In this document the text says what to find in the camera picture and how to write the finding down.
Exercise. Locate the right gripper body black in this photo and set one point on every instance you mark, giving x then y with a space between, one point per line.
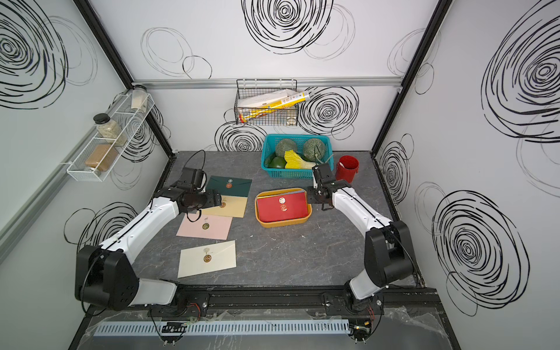
313 194

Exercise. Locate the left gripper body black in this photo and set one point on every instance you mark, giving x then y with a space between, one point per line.
205 199

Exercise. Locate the pink envelope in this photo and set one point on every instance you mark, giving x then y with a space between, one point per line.
206 227

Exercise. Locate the red envelope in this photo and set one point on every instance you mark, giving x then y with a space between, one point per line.
282 206

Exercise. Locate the yellow plastic storage box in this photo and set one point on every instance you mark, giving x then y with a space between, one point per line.
285 223

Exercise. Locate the cream white envelope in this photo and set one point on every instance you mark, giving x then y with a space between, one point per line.
207 259

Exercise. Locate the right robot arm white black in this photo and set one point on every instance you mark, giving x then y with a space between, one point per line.
389 255

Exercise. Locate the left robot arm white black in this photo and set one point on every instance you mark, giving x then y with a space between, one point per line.
104 273

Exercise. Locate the yellow white box in basket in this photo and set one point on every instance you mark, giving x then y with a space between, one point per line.
277 101

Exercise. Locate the red cup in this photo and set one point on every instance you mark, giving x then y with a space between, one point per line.
347 168

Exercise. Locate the right green melon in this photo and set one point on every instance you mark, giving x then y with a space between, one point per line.
314 150

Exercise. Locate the green melon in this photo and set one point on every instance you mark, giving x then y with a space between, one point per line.
284 146
314 150

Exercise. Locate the yellow cabbage toy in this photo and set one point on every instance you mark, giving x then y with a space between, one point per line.
295 162

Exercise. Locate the dark green envelope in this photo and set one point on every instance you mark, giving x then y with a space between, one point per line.
229 186

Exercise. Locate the tan kraft envelope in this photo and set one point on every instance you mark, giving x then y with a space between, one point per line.
232 206

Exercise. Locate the green pepper toy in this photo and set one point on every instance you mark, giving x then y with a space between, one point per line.
277 163

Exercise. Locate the left green melon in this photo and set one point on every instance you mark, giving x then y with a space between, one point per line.
284 146

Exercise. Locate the jar with black lid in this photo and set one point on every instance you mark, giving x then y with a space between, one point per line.
107 127

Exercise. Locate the clear jar far shelf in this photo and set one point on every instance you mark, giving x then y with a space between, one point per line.
139 98

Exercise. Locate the white wire wall shelf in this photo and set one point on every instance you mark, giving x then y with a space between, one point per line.
135 145

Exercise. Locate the black wire wall basket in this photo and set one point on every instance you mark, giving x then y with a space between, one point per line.
263 114

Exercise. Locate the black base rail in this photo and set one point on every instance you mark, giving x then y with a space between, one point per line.
323 300

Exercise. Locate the white slotted cable duct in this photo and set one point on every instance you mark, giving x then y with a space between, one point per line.
249 327

